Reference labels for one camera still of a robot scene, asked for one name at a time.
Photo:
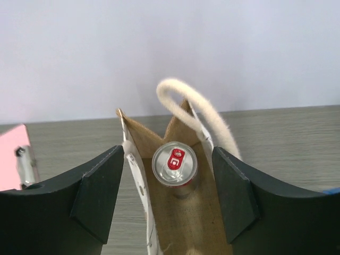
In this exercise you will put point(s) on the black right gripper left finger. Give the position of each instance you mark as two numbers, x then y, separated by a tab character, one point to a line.
67	214

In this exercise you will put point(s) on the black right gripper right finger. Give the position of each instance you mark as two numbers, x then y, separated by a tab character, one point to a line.
264	215

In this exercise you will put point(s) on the Pocari Sweat plastic bottle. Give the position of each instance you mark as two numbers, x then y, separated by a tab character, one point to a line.
332	191

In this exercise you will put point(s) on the burlap canvas tote bag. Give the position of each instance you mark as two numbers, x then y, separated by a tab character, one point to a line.
192	225

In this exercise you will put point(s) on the pink clipboard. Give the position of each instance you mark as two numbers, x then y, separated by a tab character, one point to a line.
18	163

